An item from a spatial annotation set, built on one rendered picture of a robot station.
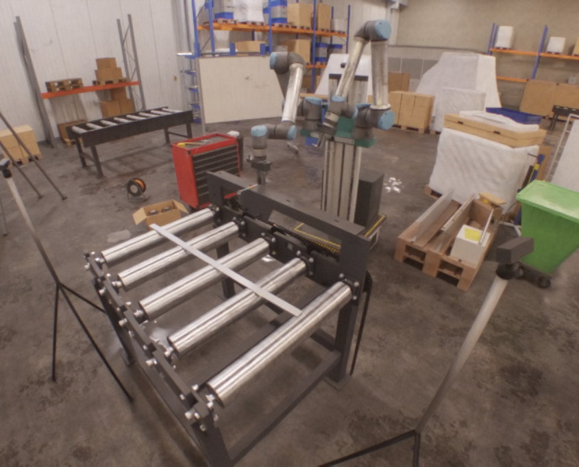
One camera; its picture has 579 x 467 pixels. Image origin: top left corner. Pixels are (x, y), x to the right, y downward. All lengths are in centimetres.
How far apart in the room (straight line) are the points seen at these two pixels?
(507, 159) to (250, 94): 452
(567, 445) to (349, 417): 138
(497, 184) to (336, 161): 232
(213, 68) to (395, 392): 565
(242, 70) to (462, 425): 600
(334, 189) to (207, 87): 381
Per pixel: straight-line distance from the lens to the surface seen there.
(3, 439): 269
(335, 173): 297
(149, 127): 679
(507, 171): 441
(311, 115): 269
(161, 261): 181
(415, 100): 963
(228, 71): 621
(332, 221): 151
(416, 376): 240
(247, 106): 634
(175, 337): 135
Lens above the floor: 190
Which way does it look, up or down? 32 degrees down
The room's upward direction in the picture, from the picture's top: straight up
